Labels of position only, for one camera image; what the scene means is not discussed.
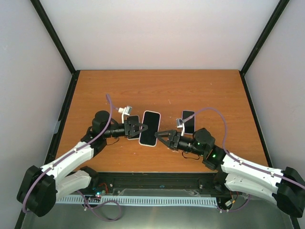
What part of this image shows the black left frame post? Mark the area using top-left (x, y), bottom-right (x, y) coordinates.
top-left (30, 0), bottom-right (77, 74)

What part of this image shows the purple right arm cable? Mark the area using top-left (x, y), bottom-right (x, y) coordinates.
top-left (181, 107), bottom-right (305, 213)

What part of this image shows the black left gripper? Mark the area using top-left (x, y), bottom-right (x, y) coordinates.
top-left (103, 120), bottom-right (148, 138)

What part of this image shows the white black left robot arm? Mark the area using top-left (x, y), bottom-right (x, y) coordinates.
top-left (17, 111), bottom-right (148, 217)

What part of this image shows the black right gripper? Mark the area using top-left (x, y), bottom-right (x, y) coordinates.
top-left (154, 129), bottom-right (205, 156)

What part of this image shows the white-edged black phone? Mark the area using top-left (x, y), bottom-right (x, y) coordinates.
top-left (127, 115), bottom-right (140, 140)

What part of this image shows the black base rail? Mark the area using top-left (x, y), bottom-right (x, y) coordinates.
top-left (32, 171), bottom-right (286, 198)

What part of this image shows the lavender phone case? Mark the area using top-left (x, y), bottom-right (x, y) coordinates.
top-left (181, 110), bottom-right (196, 135)

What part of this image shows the green-edged black phone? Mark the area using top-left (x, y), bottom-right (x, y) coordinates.
top-left (140, 111), bottom-right (160, 146)

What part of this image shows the cream phone case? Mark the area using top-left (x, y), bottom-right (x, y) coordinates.
top-left (138, 110), bottom-right (162, 147)
top-left (126, 114), bottom-right (141, 141)

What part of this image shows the black corner frame post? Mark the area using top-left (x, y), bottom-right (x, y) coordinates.
top-left (240, 0), bottom-right (291, 74)

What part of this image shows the light blue cable duct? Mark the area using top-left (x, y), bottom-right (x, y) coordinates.
top-left (57, 195), bottom-right (217, 208)

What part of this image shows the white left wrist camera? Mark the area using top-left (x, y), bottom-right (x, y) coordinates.
top-left (118, 106), bottom-right (132, 123)

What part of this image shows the red-edged black phone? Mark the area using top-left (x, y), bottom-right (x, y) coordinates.
top-left (182, 110), bottom-right (195, 134)

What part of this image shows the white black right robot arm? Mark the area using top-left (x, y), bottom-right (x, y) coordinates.
top-left (155, 128), bottom-right (305, 218)

